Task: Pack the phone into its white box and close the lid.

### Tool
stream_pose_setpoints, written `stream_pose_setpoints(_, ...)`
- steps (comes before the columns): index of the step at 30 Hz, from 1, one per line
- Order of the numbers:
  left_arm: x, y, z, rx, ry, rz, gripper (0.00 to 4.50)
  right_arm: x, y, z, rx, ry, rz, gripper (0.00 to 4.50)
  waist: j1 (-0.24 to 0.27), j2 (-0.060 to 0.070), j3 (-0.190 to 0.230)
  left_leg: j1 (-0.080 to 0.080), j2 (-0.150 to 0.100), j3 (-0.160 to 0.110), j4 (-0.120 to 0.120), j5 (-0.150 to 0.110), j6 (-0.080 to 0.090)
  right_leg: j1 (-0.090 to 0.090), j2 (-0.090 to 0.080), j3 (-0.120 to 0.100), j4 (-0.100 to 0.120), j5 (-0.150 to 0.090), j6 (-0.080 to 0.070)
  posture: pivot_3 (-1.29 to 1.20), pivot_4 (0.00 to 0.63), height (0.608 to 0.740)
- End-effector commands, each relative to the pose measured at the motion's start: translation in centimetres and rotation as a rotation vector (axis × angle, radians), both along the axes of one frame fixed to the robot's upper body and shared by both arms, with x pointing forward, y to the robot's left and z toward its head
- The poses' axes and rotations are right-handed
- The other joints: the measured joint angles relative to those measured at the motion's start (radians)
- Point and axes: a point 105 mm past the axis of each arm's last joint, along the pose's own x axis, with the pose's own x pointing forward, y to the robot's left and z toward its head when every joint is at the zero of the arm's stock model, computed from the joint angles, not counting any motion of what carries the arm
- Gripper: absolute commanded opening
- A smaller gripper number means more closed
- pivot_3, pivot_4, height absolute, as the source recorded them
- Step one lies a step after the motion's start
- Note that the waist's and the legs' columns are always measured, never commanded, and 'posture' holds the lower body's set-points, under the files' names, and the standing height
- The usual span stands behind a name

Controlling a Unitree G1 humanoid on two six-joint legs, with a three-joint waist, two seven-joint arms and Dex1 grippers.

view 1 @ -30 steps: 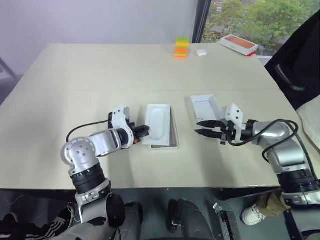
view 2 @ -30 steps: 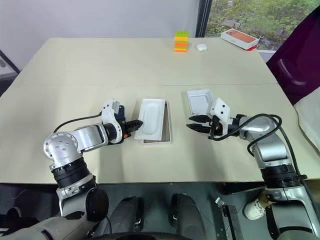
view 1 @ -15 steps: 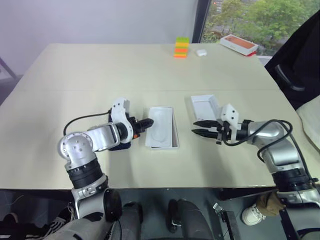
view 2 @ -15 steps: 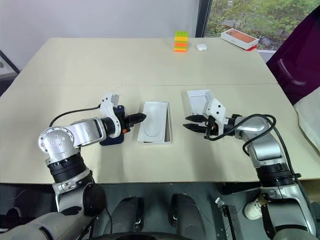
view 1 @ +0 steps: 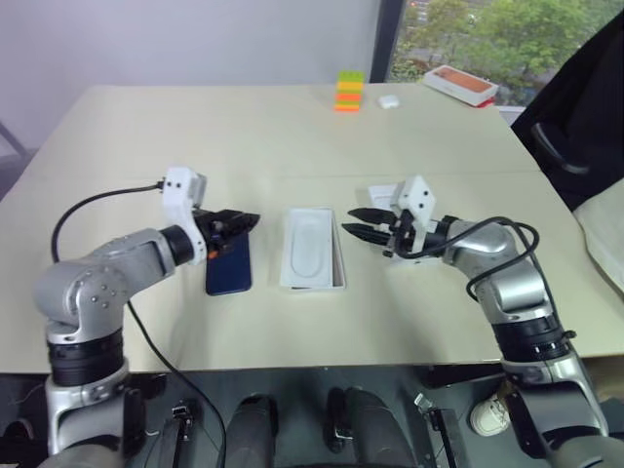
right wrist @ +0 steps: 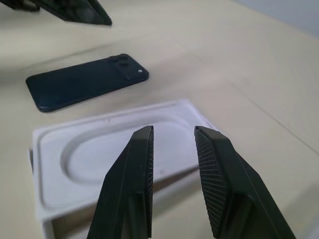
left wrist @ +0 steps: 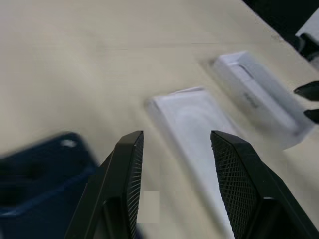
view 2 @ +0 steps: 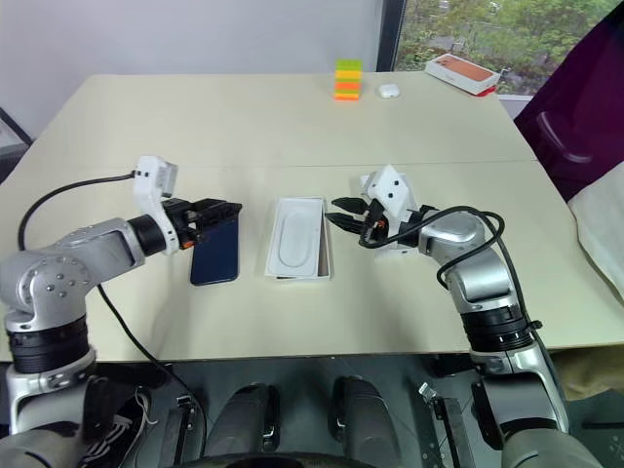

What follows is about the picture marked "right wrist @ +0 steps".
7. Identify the dark blue smartphone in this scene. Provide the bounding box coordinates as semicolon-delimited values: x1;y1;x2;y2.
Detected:
25;53;150;114

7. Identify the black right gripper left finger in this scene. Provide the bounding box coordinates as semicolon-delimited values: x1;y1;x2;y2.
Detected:
86;125;155;239

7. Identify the white phone box base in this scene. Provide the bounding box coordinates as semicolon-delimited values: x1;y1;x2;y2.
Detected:
26;99;220;239

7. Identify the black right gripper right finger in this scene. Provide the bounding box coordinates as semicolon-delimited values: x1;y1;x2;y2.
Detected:
194;125;298;239

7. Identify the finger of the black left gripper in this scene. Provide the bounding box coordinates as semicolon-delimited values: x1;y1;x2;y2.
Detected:
6;0;40;12
39;0;113;26

